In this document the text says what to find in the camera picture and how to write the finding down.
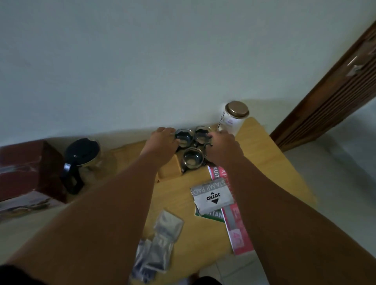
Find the metal door handle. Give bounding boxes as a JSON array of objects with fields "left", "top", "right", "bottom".
[{"left": 345, "top": 56, "right": 365, "bottom": 78}]

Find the person's left hand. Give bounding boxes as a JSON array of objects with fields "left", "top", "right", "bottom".
[{"left": 140, "top": 127, "right": 180, "bottom": 165}]

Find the pink receipt book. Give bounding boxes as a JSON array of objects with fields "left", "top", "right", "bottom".
[{"left": 207, "top": 165, "right": 254, "bottom": 255}]

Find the person's right forearm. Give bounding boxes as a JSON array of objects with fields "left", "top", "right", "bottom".
[{"left": 218, "top": 157, "right": 376, "bottom": 285}]

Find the glass cup with black handle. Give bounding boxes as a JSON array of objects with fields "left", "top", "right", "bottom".
[
  {"left": 180, "top": 147, "right": 210, "bottom": 174},
  {"left": 194, "top": 126, "right": 212, "bottom": 146},
  {"left": 174, "top": 129, "right": 195, "bottom": 152}
]

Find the glass pitcher with black lid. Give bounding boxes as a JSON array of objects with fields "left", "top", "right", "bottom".
[{"left": 61, "top": 138, "right": 110, "bottom": 195}]

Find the dark blue packet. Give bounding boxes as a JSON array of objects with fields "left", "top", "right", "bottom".
[{"left": 129, "top": 239, "right": 157, "bottom": 284}]

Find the green booklet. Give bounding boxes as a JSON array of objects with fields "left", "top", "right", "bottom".
[{"left": 194, "top": 206, "right": 225, "bottom": 224}]

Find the person's left forearm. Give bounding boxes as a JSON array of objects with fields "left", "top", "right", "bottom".
[{"left": 5, "top": 153, "right": 174, "bottom": 285}]

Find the dark red box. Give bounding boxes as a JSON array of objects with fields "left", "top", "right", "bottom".
[{"left": 0, "top": 140, "right": 67, "bottom": 204}]

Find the printed paper sheet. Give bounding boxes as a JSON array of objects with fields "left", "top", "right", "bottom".
[{"left": 0, "top": 191, "right": 59, "bottom": 224}]

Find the clear plastic packet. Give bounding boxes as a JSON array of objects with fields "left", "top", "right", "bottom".
[
  {"left": 153, "top": 210, "right": 184, "bottom": 244},
  {"left": 143, "top": 235, "right": 174, "bottom": 272}
]

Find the person's right hand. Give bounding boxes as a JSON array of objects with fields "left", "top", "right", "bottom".
[{"left": 206, "top": 130, "right": 246, "bottom": 167}]

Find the grey stamp pad box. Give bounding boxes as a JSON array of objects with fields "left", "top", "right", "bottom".
[{"left": 190, "top": 177, "right": 235, "bottom": 217}]

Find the white jar with bronze lid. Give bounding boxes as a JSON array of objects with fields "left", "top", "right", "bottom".
[{"left": 218, "top": 101, "right": 250, "bottom": 136}]

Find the brown wooden door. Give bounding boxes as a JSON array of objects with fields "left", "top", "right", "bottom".
[{"left": 270, "top": 21, "right": 376, "bottom": 152}]

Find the small wooden holder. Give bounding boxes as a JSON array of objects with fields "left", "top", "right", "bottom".
[{"left": 155, "top": 154, "right": 181, "bottom": 182}]

